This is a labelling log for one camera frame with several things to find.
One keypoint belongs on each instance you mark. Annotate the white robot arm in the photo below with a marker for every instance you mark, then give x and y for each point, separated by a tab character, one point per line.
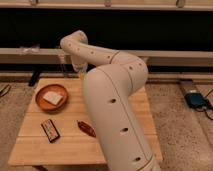
106	88

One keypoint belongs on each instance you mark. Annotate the black table leg stand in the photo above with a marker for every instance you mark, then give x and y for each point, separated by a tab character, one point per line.
34	78

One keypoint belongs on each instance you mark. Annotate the white sponge in bowl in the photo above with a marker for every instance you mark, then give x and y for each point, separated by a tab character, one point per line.
52	97

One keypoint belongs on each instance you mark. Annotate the orange round bowl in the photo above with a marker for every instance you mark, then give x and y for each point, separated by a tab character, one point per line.
46	106

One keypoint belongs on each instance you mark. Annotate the wooden table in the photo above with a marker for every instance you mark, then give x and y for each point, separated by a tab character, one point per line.
74	147

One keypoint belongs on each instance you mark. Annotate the dark rectangular snack box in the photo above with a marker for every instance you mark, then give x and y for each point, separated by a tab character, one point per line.
50	130

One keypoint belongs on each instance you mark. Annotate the blue device on floor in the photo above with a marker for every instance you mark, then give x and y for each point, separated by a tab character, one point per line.
195	100

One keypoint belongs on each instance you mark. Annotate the white horizontal rail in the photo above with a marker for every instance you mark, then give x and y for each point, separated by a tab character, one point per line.
152	57

